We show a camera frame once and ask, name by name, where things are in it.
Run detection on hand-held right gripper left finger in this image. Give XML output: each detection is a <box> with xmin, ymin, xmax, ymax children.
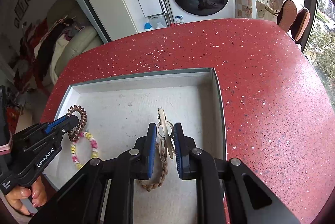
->
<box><xmin>28</xmin><ymin>123</ymin><xmax>158</xmax><ymax>224</ymax></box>

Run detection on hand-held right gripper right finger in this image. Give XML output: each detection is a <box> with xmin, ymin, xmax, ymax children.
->
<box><xmin>173</xmin><ymin>123</ymin><xmax>301</xmax><ymax>224</ymax></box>

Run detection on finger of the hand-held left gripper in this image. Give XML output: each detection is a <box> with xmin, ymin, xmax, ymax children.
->
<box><xmin>44</xmin><ymin>115</ymin><xmax>79</xmax><ymax>135</ymax></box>
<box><xmin>52</xmin><ymin>118</ymin><xmax>80</xmax><ymax>146</ymax></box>

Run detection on brown spiral hair tie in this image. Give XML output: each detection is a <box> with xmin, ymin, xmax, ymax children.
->
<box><xmin>67</xmin><ymin>105</ymin><xmax>88</xmax><ymax>142</ymax></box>

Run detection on beige braided bracelet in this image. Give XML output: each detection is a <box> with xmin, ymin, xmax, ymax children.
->
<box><xmin>139</xmin><ymin>142</ymin><xmax>169</xmax><ymax>192</ymax></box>

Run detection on beige hair clip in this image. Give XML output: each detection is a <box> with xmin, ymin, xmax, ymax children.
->
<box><xmin>157</xmin><ymin>108</ymin><xmax>177</xmax><ymax>159</ymax></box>

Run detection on pink yellow bead bracelet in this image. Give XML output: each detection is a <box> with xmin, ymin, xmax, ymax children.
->
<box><xmin>70</xmin><ymin>131</ymin><xmax>100</xmax><ymax>170</ymax></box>

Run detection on grey shallow tray box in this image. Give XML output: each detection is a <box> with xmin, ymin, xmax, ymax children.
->
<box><xmin>43</xmin><ymin>67</ymin><xmax>227</xmax><ymax>224</ymax></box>

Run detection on person's left hand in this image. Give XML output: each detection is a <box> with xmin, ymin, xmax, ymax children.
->
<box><xmin>5</xmin><ymin>176</ymin><xmax>48</xmax><ymax>215</ymax></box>

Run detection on red patterned box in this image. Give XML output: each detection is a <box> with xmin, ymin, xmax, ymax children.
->
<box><xmin>5</xmin><ymin>106</ymin><xmax>22</xmax><ymax>131</ymax></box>

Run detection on pile of clothes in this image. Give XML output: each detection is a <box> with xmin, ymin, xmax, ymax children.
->
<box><xmin>13</xmin><ymin>17</ymin><xmax>85</xmax><ymax>92</ymax></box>

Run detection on cream sofa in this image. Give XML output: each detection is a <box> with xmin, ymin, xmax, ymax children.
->
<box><xmin>50</xmin><ymin>0</ymin><xmax>104</xmax><ymax>84</ymax></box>

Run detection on translucent plastic jug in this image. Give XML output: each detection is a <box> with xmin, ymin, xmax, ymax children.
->
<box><xmin>149</xmin><ymin>15</ymin><xmax>167</xmax><ymax>29</ymax></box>

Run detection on beige tote bag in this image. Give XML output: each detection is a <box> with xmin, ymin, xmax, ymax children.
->
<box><xmin>256</xmin><ymin>0</ymin><xmax>281</xmax><ymax>22</ymax></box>

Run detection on large dark picture frame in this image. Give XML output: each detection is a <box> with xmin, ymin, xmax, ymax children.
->
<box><xmin>14</xmin><ymin>0</ymin><xmax>28</xmax><ymax>18</ymax></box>

